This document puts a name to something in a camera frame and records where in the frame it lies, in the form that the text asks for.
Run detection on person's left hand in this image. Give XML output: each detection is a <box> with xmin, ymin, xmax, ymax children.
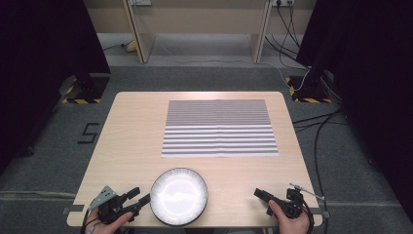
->
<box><xmin>86</xmin><ymin>209</ymin><xmax>134</xmax><ymax>234</ymax></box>

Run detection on stand base with hazard tape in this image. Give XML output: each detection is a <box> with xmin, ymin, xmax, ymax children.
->
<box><xmin>60</xmin><ymin>72</ymin><xmax>110</xmax><ymax>105</ymax></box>
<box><xmin>284</xmin><ymin>72</ymin><xmax>336</xmax><ymax>104</ymax></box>

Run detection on black floor cables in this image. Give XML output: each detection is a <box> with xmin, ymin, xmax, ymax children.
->
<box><xmin>291</xmin><ymin>108</ymin><xmax>347</xmax><ymax>234</ymax></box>

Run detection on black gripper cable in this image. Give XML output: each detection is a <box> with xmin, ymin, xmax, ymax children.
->
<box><xmin>301</xmin><ymin>197</ymin><xmax>316</xmax><ymax>234</ymax></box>
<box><xmin>80</xmin><ymin>209</ymin><xmax>100</xmax><ymax>234</ymax></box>

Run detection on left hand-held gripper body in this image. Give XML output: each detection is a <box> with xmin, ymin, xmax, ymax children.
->
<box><xmin>87</xmin><ymin>185</ymin><xmax>140</xmax><ymax>225</ymax></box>

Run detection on white plate with dark rim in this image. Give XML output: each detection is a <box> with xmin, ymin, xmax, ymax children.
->
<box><xmin>149</xmin><ymin>167</ymin><xmax>209</xmax><ymax>227</ymax></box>

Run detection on black cables from socket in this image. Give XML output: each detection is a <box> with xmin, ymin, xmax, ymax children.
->
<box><xmin>264</xmin><ymin>4</ymin><xmax>310</xmax><ymax>71</ymax></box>

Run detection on grey striped placemat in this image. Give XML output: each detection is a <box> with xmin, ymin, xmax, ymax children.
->
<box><xmin>161</xmin><ymin>98</ymin><xmax>280</xmax><ymax>159</ymax></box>

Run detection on black curtain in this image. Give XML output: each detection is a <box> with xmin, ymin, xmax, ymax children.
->
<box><xmin>295</xmin><ymin>0</ymin><xmax>413</xmax><ymax>225</ymax></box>
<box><xmin>0</xmin><ymin>0</ymin><xmax>111</xmax><ymax>176</ymax></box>

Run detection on yellow object on floor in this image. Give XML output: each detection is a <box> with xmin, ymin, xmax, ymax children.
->
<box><xmin>124</xmin><ymin>40</ymin><xmax>138</xmax><ymax>54</ymax></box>

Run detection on white floor cable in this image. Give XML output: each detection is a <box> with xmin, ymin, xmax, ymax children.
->
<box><xmin>155</xmin><ymin>41</ymin><xmax>311</xmax><ymax>93</ymax></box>

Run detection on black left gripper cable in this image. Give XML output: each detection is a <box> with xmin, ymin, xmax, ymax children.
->
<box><xmin>80</xmin><ymin>209</ymin><xmax>100</xmax><ymax>234</ymax></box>

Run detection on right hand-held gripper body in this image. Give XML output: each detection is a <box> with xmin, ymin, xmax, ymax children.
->
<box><xmin>266</xmin><ymin>182</ymin><xmax>325</xmax><ymax>219</ymax></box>

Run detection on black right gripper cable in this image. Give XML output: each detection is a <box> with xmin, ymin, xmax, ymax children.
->
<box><xmin>301</xmin><ymin>197</ymin><xmax>316</xmax><ymax>234</ymax></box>

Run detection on grey tape strip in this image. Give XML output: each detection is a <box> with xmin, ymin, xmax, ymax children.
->
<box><xmin>61</xmin><ymin>204</ymin><xmax>85</xmax><ymax>215</ymax></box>
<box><xmin>307</xmin><ymin>207</ymin><xmax>331</xmax><ymax>219</ymax></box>

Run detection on person's right hand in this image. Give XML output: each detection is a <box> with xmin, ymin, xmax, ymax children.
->
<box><xmin>269</xmin><ymin>199</ymin><xmax>311</xmax><ymax>234</ymax></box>

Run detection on wooden desk leg panel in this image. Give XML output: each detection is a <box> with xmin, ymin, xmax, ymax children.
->
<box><xmin>248</xmin><ymin>0</ymin><xmax>274</xmax><ymax>64</ymax></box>
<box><xmin>122</xmin><ymin>0</ymin><xmax>157</xmax><ymax>64</ymax></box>

